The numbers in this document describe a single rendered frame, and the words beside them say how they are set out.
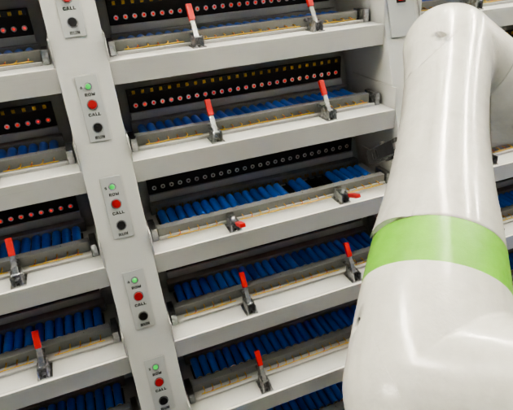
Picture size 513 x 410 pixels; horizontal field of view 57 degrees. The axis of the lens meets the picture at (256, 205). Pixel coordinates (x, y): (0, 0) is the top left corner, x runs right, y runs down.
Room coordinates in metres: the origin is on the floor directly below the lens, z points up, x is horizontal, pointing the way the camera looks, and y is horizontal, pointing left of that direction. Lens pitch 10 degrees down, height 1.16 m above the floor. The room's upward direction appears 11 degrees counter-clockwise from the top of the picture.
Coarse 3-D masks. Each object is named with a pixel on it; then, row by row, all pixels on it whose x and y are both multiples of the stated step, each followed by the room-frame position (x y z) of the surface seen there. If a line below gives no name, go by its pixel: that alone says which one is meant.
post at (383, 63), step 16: (336, 0) 1.30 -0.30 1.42; (416, 0) 1.14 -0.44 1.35; (416, 16) 1.14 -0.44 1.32; (384, 32) 1.12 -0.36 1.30; (368, 48) 1.19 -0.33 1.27; (384, 48) 1.12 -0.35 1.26; (400, 48) 1.12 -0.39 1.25; (352, 64) 1.27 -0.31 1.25; (368, 64) 1.20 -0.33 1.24; (384, 64) 1.13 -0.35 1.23; (400, 64) 1.12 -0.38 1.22; (384, 80) 1.14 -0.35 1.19; (400, 80) 1.12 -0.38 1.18; (400, 96) 1.12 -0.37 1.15; (400, 112) 1.12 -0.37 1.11; (368, 144) 1.24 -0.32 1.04; (368, 224) 1.30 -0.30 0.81
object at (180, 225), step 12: (348, 180) 1.14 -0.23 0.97; (360, 180) 1.13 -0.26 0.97; (372, 180) 1.14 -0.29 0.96; (300, 192) 1.09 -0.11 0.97; (312, 192) 1.09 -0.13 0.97; (324, 192) 1.10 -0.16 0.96; (348, 192) 1.11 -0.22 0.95; (252, 204) 1.06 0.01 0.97; (264, 204) 1.06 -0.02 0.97; (276, 204) 1.07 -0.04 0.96; (300, 204) 1.07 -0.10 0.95; (204, 216) 1.02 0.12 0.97; (216, 216) 1.02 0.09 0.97; (252, 216) 1.04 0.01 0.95; (156, 228) 1.00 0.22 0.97; (168, 228) 0.99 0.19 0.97; (180, 228) 1.00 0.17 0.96; (192, 228) 1.01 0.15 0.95; (204, 228) 1.00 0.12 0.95
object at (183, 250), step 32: (320, 160) 1.24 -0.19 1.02; (384, 160) 1.18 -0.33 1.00; (160, 192) 1.12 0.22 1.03; (192, 192) 1.14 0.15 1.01; (352, 192) 1.12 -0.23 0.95; (384, 192) 1.11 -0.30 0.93; (256, 224) 1.02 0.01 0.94; (288, 224) 1.03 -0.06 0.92; (320, 224) 1.06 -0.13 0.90; (160, 256) 0.94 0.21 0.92; (192, 256) 0.97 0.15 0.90
